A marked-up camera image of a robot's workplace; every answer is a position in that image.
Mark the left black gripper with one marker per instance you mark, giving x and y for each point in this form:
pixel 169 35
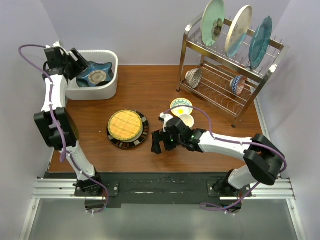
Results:
pixel 81 61

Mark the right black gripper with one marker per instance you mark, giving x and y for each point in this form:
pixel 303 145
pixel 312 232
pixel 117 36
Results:
pixel 157 137

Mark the dark blue trivet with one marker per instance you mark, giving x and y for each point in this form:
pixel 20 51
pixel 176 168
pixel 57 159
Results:
pixel 96 75

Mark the black patterned rim plate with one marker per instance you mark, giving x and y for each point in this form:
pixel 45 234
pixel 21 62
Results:
pixel 135 141

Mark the white ceramic mug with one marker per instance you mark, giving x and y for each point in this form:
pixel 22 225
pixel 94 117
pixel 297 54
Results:
pixel 187 119

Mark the woven straw round mat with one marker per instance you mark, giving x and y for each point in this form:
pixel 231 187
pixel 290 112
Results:
pixel 125 125

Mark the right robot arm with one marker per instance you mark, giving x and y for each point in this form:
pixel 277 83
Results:
pixel 263 161

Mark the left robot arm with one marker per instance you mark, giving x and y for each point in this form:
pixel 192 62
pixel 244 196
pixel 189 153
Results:
pixel 55 124

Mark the white plastic bin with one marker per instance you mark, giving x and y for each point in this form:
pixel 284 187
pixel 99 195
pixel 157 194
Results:
pixel 76 93

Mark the yellow teal patterned bowl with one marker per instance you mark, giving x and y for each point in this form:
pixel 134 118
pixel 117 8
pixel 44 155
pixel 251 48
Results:
pixel 181 106

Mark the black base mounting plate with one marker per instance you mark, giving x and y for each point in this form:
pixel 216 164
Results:
pixel 171 188

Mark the brown patterned bowl in rack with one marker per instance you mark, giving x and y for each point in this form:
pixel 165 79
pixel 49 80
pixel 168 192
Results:
pixel 193 77

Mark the blue red bowl in rack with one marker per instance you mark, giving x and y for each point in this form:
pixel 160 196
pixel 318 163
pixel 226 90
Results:
pixel 237 84

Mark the mint flower plate in rack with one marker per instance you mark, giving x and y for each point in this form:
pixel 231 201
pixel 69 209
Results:
pixel 212 22

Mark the beige blue plate in rack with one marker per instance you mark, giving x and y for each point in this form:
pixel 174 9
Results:
pixel 238 30

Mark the teal scalloped plate in rack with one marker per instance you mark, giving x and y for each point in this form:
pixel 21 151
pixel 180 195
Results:
pixel 260 42

